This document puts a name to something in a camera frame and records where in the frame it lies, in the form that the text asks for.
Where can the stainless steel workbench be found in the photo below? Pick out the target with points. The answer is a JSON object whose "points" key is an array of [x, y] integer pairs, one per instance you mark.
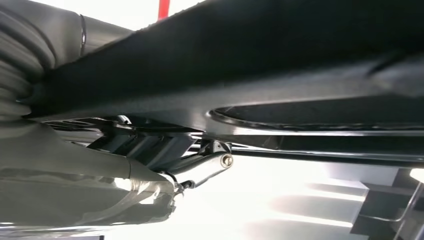
{"points": [[381, 205]]}

